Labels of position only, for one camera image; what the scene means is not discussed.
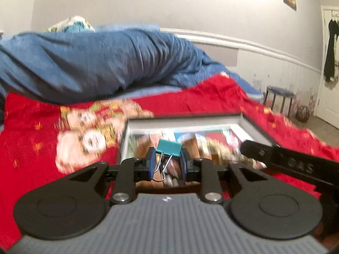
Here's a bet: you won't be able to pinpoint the teal binder clip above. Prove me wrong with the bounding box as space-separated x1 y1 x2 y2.
152 139 183 184

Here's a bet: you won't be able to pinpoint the striped brown ball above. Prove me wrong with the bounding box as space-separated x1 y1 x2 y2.
296 105 311 123

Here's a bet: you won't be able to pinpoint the round blue metal stool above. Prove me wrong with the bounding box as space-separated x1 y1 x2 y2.
263 85 295 117

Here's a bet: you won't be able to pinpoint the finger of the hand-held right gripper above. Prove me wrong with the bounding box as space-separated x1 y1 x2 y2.
239 140 277 168

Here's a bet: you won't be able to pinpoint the black shallow box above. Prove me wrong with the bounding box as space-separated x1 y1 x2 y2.
117 112 282 192

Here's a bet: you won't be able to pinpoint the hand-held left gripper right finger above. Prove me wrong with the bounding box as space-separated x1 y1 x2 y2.
181 148 268 205

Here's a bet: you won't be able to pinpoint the hanging dark clothes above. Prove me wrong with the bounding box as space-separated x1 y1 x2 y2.
324 18 339 83

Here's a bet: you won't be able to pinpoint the pile of colourful packets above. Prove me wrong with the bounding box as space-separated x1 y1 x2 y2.
130 128 267 188

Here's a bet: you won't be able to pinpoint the red teddy bear blanket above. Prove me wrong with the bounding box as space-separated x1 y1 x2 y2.
0 73 339 250

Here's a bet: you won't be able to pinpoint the white door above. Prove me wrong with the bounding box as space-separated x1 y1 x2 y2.
314 5 339 124

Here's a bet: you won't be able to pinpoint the cartoon print pillow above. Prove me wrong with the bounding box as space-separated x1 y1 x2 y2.
47 16 96 33

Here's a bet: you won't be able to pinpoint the blue fleece blanket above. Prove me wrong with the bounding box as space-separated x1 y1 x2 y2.
0 29 263 105

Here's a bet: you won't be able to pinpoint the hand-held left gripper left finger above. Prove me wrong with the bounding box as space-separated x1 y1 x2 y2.
67 148 157 205

